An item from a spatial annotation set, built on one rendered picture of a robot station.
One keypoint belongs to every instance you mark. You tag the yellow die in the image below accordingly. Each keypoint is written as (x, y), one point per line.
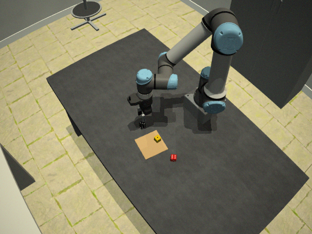
(157, 138)

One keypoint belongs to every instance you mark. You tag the black die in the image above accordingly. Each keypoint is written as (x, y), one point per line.
(142, 124)

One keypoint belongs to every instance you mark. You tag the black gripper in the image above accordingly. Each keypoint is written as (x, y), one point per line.
(144, 101)

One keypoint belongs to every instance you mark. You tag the tan square mat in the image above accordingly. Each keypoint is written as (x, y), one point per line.
(148, 145)

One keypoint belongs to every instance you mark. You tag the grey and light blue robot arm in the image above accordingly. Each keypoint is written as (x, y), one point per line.
(227, 38)

